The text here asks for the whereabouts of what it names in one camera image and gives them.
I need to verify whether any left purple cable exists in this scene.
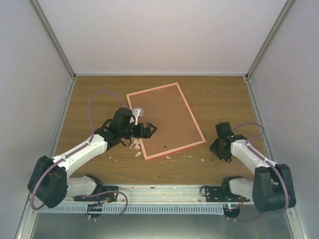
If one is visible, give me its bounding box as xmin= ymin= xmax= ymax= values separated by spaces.
xmin=29 ymin=91 xmax=125 ymax=211

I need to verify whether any aluminium front rail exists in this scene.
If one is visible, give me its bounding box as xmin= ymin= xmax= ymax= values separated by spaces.
xmin=26 ymin=183 xmax=297 ymax=205

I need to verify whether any grey slotted cable duct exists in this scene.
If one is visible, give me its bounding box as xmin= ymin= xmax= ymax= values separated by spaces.
xmin=39 ymin=204 xmax=224 ymax=215

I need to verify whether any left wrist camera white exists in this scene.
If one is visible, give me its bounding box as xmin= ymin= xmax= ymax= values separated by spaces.
xmin=132 ymin=108 xmax=144 ymax=125

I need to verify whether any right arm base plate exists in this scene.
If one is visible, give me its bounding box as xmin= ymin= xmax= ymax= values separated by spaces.
xmin=199 ymin=185 xmax=250 ymax=203

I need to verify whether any white debris pile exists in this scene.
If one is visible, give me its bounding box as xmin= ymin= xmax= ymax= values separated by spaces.
xmin=129 ymin=138 xmax=142 ymax=157

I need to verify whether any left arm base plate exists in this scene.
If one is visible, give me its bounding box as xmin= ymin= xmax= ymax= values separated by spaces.
xmin=73 ymin=186 xmax=119 ymax=203

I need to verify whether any pink picture frame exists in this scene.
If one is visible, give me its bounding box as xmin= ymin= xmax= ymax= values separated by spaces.
xmin=127 ymin=83 xmax=206 ymax=160

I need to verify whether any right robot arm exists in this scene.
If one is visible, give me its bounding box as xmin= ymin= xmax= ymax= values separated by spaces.
xmin=205 ymin=122 xmax=296 ymax=213

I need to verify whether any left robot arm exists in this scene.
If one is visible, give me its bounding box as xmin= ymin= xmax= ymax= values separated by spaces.
xmin=27 ymin=108 xmax=157 ymax=210

